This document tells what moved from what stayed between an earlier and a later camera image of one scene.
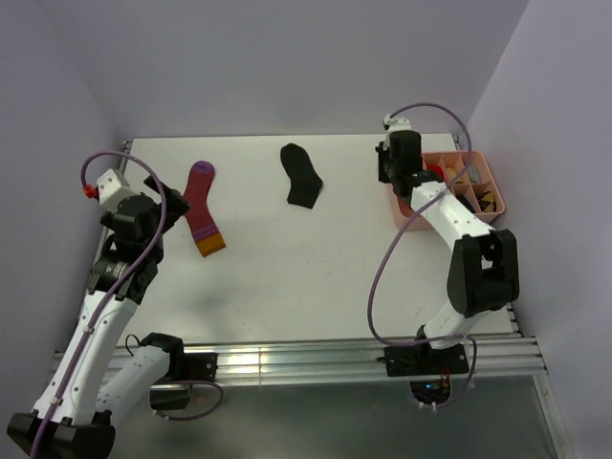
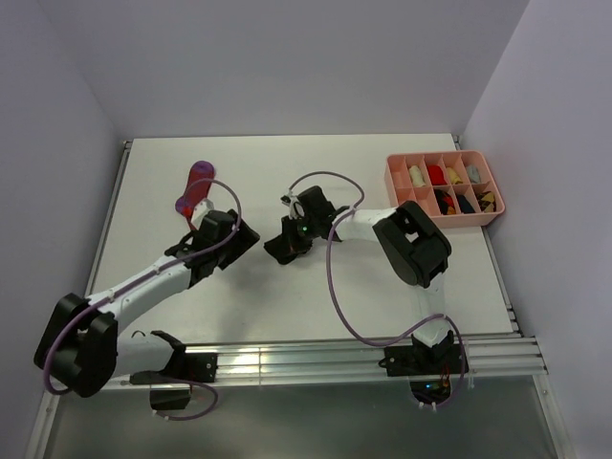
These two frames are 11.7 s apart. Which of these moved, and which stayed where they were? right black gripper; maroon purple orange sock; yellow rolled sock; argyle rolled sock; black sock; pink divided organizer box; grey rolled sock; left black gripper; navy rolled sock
Moved: left black gripper; black sock; right black gripper
Stayed: yellow rolled sock; grey rolled sock; maroon purple orange sock; navy rolled sock; pink divided organizer box; argyle rolled sock
